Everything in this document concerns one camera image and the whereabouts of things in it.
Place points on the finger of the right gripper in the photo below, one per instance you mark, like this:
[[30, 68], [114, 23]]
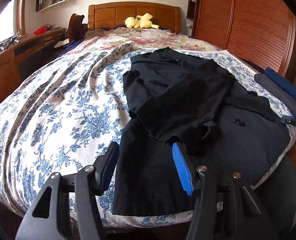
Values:
[[288, 117]]

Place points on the yellow plush toy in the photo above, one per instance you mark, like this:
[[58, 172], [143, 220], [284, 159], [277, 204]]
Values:
[[140, 22]]

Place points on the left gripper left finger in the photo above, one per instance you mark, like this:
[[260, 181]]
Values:
[[48, 217]]

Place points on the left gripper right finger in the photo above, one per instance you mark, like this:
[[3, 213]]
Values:
[[226, 207]]

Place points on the folded blue garment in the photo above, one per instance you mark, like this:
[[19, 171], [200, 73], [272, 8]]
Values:
[[283, 83]]

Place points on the black double-breasted coat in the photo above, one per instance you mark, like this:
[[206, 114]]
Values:
[[174, 97]]

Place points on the window with wooden frame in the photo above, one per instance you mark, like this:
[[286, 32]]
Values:
[[12, 21]]

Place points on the blue floral white bedspread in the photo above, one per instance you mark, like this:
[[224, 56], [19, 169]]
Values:
[[65, 115]]

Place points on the wooden bed headboard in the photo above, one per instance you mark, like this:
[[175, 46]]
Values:
[[110, 15]]

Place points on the long wooden desk cabinet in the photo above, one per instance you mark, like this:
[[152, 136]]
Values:
[[13, 69]]

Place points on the wooden chair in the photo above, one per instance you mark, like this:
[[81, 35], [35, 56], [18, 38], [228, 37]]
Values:
[[76, 28]]

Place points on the folded grey garment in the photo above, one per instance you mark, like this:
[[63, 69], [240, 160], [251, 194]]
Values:
[[274, 89]]

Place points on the pink floral quilt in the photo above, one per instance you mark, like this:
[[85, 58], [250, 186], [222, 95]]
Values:
[[100, 39]]

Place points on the wooden louvered wardrobe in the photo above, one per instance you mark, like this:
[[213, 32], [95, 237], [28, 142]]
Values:
[[260, 32]]

